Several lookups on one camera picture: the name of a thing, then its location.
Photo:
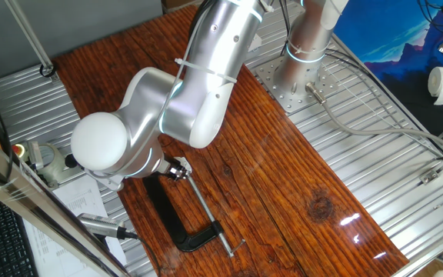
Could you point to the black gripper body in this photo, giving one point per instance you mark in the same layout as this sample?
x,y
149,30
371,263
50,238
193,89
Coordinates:
x,y
164,167

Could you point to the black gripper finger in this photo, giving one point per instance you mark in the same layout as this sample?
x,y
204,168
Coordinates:
x,y
178,163
177,175

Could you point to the white light bulb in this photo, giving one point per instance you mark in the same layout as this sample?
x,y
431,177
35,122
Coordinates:
x,y
185,163

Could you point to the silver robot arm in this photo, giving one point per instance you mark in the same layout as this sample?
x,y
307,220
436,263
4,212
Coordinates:
x,y
187,96

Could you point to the black C-clamp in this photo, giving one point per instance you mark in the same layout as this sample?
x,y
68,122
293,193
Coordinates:
x,y
164,215

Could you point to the silver ribbed handheld device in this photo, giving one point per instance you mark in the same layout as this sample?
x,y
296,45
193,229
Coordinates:
x,y
98,225

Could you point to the brown wooden board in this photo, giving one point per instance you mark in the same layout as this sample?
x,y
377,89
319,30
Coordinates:
x,y
267,173

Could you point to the printed paper sheets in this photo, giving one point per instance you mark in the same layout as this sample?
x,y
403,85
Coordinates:
x,y
75,198

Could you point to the clear tape roll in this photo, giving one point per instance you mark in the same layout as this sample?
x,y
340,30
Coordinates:
x,y
54,165

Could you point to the white power strip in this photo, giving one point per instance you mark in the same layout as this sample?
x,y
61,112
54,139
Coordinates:
x,y
255,43

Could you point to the blue mountain poster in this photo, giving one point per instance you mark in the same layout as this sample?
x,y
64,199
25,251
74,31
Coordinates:
x,y
398,46

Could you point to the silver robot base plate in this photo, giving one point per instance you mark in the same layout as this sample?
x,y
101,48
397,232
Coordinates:
x,y
267,75

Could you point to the steel frame beam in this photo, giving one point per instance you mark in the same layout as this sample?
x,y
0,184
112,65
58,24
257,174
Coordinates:
x,y
33,204

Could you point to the diagonal aluminium frame post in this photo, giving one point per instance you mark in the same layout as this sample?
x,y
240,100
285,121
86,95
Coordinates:
x,y
29,36

